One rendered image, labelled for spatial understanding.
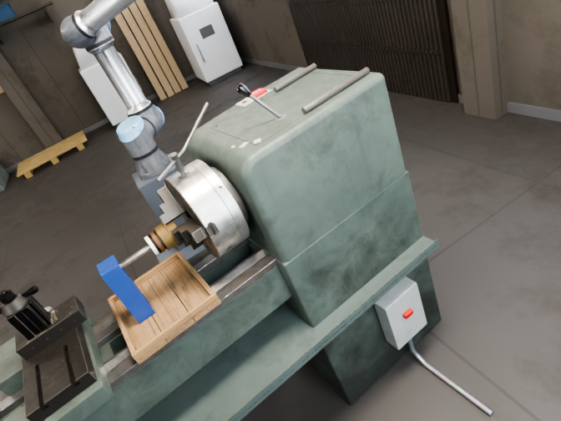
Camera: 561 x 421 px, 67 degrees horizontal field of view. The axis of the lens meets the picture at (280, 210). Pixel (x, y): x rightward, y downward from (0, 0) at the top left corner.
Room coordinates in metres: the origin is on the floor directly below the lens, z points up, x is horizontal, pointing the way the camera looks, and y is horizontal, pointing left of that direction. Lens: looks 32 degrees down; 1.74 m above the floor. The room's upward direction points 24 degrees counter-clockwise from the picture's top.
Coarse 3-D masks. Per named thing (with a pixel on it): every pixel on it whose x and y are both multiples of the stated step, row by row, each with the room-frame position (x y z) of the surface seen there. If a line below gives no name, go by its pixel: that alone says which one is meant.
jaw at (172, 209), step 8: (160, 192) 1.28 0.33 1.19; (168, 192) 1.28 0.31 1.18; (168, 200) 1.26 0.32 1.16; (176, 200) 1.26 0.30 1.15; (160, 208) 1.27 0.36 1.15; (168, 208) 1.25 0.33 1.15; (176, 208) 1.25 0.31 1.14; (160, 216) 1.23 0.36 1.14; (168, 216) 1.23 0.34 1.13; (176, 216) 1.24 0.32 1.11
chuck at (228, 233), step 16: (176, 176) 1.24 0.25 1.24; (192, 176) 1.21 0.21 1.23; (176, 192) 1.21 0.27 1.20; (192, 192) 1.16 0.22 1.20; (208, 192) 1.16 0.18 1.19; (192, 208) 1.13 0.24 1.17; (208, 208) 1.13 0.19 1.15; (224, 208) 1.13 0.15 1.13; (224, 224) 1.12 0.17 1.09; (208, 240) 1.15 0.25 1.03; (224, 240) 1.11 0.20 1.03; (240, 240) 1.16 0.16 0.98
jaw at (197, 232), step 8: (184, 224) 1.19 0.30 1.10; (192, 224) 1.16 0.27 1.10; (208, 224) 1.11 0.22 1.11; (176, 232) 1.16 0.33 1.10; (184, 232) 1.14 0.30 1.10; (192, 232) 1.11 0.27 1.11; (200, 232) 1.11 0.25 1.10; (208, 232) 1.10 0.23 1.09; (216, 232) 1.11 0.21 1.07; (176, 240) 1.16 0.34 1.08; (184, 240) 1.15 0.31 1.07; (200, 240) 1.10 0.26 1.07
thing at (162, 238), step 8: (160, 224) 1.22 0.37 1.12; (168, 224) 1.22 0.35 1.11; (152, 232) 1.20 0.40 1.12; (160, 232) 1.18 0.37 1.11; (168, 232) 1.18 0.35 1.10; (152, 240) 1.17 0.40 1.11; (160, 240) 1.17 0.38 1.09; (168, 240) 1.17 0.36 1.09; (160, 248) 1.16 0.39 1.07; (168, 248) 1.17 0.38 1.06
